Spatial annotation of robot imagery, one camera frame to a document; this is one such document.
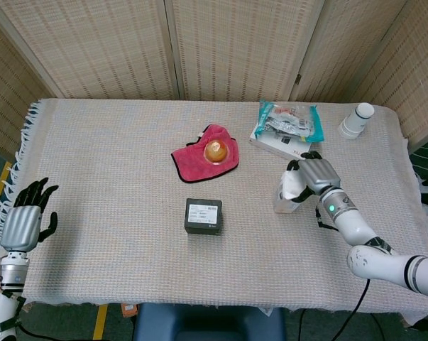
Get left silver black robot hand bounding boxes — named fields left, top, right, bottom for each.
left=0, top=177, right=60, bottom=253

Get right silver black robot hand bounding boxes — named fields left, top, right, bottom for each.
left=287, top=151, right=342, bottom=204

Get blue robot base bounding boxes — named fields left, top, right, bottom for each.
left=133, top=303, right=287, bottom=341

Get flat white carton box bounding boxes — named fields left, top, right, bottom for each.
left=249, top=124, right=313, bottom=161

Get black cube box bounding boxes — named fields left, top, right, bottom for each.
left=184, top=197, right=224, bottom=236

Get teal plastic snack package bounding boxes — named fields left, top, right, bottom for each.
left=253, top=99, right=325, bottom=144

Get white stacked cups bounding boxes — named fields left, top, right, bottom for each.
left=338, top=102, right=375, bottom=140

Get woven beige tablecloth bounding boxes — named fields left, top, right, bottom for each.
left=0, top=98, right=428, bottom=326

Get red cloth with black trim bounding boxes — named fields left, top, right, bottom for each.
left=170, top=124, right=241, bottom=184

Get woven bamboo folding screen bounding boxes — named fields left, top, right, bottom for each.
left=0, top=0, right=428, bottom=152

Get black cable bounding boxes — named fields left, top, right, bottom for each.
left=332, top=278, right=373, bottom=341

